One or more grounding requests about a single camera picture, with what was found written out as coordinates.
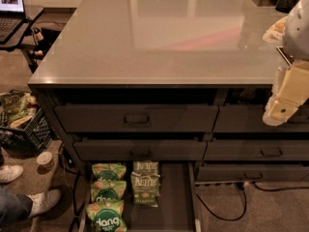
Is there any green Kettle jalapeno chip bag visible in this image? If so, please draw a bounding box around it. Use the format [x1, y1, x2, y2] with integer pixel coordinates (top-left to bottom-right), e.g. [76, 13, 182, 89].
[130, 173, 160, 207]

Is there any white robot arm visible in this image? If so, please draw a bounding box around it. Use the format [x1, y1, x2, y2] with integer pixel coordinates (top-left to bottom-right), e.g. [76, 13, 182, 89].
[263, 0, 309, 127]

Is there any top right drawer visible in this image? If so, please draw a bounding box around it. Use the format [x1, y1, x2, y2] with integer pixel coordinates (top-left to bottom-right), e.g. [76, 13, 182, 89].
[214, 105, 309, 132]

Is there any middle right drawer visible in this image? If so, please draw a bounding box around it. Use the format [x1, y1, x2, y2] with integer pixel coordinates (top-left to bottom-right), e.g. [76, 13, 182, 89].
[204, 140, 309, 161]

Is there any bottom right drawer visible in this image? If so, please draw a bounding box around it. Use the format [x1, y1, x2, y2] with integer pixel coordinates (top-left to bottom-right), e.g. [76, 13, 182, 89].
[195, 164, 309, 182]

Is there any grey counter cabinet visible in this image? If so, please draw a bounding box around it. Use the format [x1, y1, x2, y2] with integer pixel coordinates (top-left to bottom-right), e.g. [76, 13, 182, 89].
[27, 0, 309, 232]

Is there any open bottom left drawer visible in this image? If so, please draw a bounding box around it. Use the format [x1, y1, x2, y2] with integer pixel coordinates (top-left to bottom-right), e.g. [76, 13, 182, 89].
[78, 161, 201, 232]

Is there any rear green Kettle chip bag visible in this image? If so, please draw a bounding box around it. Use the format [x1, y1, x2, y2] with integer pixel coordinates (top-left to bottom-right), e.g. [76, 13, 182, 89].
[133, 160, 159, 175]

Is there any rear green Dang chip bag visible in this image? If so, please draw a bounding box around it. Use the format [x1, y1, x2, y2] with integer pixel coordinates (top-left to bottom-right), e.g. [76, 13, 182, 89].
[92, 163, 126, 181]

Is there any green dang chip bag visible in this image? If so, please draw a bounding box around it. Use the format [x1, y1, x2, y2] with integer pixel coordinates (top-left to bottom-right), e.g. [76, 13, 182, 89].
[92, 163, 126, 181]
[86, 199, 126, 232]
[91, 180, 126, 202]

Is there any middle left drawer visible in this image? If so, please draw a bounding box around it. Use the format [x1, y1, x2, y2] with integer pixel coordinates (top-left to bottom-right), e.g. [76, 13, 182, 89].
[74, 140, 206, 161]

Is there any middle green Dang chip bag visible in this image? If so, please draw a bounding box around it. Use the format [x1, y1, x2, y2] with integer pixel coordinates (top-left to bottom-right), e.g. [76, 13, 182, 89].
[91, 180, 126, 202]

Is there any top left drawer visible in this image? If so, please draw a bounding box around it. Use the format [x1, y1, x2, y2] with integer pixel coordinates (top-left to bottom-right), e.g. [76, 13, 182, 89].
[54, 104, 218, 132]

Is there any front green Dang chip bag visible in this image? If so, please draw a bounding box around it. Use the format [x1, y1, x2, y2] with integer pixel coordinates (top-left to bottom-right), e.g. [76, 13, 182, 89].
[86, 199, 126, 232]

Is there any green chip bag in crate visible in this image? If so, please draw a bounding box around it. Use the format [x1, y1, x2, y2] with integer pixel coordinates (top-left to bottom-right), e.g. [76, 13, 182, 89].
[0, 92, 28, 123]

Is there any checkered marker board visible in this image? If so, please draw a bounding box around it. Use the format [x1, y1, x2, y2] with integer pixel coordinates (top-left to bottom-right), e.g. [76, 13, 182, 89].
[277, 46, 295, 66]

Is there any paper coffee cup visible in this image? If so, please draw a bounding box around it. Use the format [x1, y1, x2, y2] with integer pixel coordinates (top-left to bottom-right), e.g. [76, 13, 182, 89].
[37, 152, 54, 168]

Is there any black plastic milk crate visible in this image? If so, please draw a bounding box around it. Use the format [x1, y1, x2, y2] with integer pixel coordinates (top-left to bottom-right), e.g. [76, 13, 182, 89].
[0, 89, 53, 154]

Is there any black side table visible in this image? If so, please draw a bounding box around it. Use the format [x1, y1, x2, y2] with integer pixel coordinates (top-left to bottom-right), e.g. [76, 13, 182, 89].
[0, 5, 44, 73]

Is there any lower white sneaker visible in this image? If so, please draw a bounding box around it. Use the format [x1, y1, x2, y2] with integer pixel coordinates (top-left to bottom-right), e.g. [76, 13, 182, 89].
[29, 189, 62, 218]

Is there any white sneaker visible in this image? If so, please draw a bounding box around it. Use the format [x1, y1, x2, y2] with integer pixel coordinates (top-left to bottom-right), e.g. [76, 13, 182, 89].
[29, 189, 62, 218]
[0, 165, 24, 184]

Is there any open laptop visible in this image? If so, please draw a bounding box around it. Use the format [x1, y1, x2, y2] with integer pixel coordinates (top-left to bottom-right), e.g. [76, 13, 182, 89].
[0, 0, 26, 44]

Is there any upper white sneaker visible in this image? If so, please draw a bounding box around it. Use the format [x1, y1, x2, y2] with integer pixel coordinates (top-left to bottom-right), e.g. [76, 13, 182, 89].
[0, 165, 24, 184]

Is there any black power cable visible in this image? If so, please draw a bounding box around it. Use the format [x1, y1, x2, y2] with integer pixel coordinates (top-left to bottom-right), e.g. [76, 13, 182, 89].
[195, 181, 309, 222]

